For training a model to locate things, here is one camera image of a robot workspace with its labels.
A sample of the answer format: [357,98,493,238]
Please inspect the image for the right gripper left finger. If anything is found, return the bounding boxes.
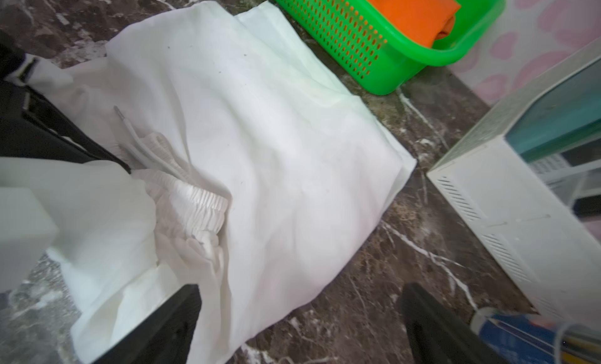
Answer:
[95,284,202,364]

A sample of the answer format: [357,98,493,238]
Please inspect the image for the teal folder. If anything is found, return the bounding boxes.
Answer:
[506,60,600,162]

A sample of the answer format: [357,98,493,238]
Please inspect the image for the orange folded cloth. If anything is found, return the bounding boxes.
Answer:
[367,0,461,48]

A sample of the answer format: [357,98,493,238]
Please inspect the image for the green plastic basket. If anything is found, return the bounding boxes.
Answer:
[275,0,506,96]

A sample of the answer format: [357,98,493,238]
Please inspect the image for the white shorts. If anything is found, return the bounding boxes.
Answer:
[1,1,416,363]

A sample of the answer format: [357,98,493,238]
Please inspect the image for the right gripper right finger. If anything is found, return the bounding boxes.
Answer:
[399,283,506,364]

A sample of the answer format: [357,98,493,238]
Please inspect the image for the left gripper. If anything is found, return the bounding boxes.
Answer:
[1,81,131,173]

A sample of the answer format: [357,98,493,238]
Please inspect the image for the clear tube with blue cap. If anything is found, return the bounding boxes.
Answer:
[470,308,600,363]

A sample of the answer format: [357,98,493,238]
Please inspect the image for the white desktop file organizer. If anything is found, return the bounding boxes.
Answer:
[428,41,600,328]

